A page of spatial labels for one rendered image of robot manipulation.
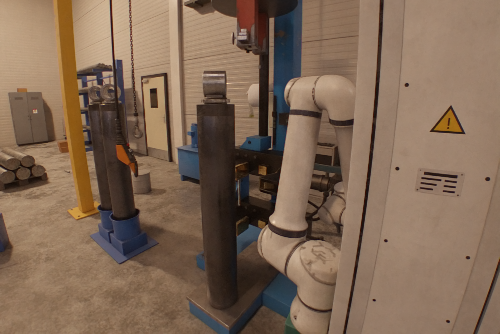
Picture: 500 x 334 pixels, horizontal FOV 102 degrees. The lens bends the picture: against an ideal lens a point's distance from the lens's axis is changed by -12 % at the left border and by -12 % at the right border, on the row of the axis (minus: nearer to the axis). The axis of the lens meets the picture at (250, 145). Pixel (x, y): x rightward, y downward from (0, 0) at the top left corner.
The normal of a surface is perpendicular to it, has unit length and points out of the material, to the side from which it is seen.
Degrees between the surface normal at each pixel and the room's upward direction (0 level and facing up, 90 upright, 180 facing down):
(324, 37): 90
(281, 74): 90
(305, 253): 7
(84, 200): 90
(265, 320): 0
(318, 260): 10
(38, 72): 90
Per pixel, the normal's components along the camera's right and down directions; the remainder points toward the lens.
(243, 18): -0.23, 0.19
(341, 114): -0.46, 0.47
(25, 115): 0.81, 0.11
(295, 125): -0.65, -0.02
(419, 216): -0.48, 0.18
